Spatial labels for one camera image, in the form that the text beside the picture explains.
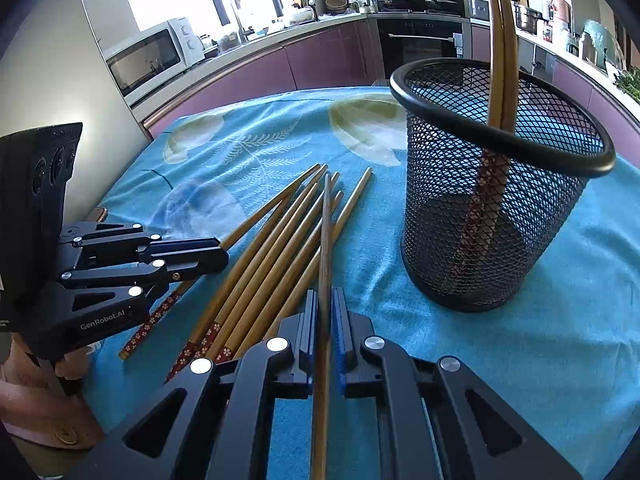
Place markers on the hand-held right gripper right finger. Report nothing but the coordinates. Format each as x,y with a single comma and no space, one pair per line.
340,340

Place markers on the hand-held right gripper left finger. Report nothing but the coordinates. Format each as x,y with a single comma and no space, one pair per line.
307,340

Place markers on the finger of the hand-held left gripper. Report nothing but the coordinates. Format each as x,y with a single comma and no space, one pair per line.
190,247
200,265

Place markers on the red-ended bamboo chopstick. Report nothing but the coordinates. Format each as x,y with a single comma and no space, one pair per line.
326,240
150,324
513,60
496,60

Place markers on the pile of bamboo chopsticks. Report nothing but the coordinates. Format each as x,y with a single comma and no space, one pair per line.
280,260

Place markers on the black mesh utensil holder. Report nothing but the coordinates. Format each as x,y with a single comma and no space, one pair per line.
450,210

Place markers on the person's left forearm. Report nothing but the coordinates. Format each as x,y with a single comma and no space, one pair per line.
35,410

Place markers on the person's left hand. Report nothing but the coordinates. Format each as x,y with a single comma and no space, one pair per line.
75,362

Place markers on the blue floral tablecloth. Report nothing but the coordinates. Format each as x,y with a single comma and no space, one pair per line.
500,360

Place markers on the white microwave oven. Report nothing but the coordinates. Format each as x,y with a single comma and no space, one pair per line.
150,60

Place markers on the purple kitchen cabinets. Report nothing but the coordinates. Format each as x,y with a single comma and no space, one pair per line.
320,60

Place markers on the chrome kitchen faucet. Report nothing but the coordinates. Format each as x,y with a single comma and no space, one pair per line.
234,5

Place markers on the black built-in oven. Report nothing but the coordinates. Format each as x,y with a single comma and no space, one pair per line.
420,45

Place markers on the black lidded pan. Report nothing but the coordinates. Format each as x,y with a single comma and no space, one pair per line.
441,4
395,1

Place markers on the grey countertop appliance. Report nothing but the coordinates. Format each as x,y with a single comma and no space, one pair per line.
479,9

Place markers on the stainless steel pot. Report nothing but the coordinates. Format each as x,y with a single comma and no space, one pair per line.
527,20

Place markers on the green leafy vegetables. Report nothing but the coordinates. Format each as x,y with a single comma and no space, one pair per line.
629,85

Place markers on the pink countertop appliance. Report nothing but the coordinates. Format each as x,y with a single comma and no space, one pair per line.
561,12

